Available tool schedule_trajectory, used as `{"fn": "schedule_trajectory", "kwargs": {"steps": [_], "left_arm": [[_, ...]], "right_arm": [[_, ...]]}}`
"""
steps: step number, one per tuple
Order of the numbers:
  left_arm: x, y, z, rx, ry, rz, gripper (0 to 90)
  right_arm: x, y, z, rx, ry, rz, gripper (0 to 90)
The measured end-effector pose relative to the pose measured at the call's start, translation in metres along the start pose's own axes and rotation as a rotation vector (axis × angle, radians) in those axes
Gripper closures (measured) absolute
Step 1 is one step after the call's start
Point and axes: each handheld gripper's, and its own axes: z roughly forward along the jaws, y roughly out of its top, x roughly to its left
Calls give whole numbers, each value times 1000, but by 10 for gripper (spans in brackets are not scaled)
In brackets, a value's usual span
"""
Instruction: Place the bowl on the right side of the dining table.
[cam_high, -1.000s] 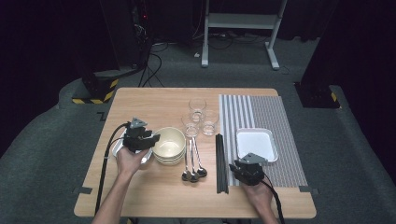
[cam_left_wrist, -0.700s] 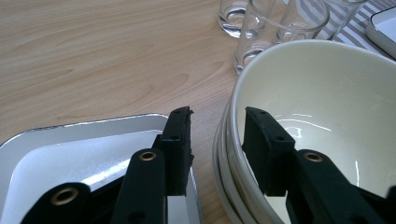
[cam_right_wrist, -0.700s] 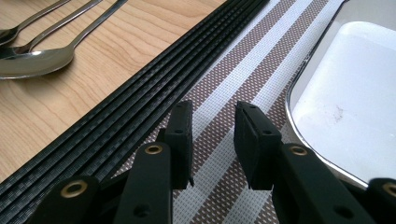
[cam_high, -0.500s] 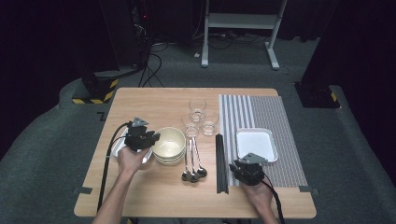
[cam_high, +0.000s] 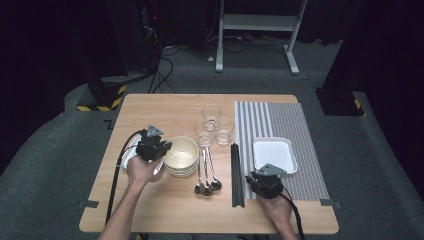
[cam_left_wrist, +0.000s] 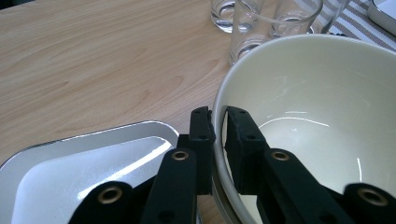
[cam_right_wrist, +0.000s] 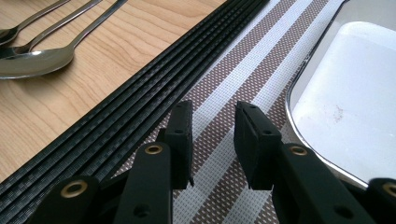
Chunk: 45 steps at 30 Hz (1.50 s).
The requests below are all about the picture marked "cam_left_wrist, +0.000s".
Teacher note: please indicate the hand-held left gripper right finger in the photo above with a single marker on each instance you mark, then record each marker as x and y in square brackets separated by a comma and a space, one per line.
[246, 155]

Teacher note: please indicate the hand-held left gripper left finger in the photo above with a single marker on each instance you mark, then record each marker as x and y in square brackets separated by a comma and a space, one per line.
[202, 155]

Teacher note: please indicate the white square plate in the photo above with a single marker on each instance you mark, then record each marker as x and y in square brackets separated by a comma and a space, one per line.
[62, 174]
[384, 12]

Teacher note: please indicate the cream ceramic bowl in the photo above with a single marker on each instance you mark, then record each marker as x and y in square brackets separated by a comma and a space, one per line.
[221, 205]
[311, 93]

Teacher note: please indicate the brown white striped placemat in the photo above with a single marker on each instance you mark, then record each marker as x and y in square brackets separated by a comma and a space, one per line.
[358, 28]

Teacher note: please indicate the bundle of black chopsticks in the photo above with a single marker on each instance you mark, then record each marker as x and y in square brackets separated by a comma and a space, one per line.
[337, 33]

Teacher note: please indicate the clear drinking glass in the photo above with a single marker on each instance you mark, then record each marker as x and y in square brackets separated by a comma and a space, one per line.
[222, 18]
[292, 26]
[246, 46]

